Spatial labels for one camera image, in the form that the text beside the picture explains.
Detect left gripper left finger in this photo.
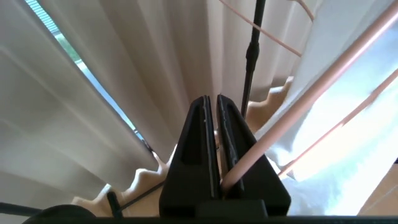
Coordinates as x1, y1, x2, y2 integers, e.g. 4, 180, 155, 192
159, 95, 222, 218

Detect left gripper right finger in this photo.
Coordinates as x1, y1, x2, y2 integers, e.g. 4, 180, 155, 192
216, 94, 292, 217

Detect white garment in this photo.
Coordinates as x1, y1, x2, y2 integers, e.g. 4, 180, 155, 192
254, 0, 398, 216

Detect pink clothes hanger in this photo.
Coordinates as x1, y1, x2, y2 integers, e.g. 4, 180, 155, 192
220, 0, 398, 194
217, 0, 315, 57

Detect black clothes rack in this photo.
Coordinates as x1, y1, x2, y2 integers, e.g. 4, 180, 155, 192
0, 0, 268, 218

